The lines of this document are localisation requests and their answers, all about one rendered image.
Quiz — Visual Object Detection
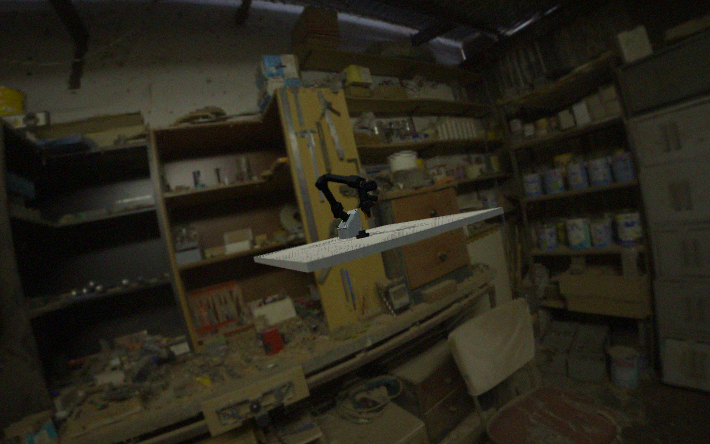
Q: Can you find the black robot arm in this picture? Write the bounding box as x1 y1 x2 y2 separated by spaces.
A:
315 173 378 222

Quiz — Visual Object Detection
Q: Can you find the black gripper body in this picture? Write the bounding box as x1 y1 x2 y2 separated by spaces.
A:
358 192 373 208

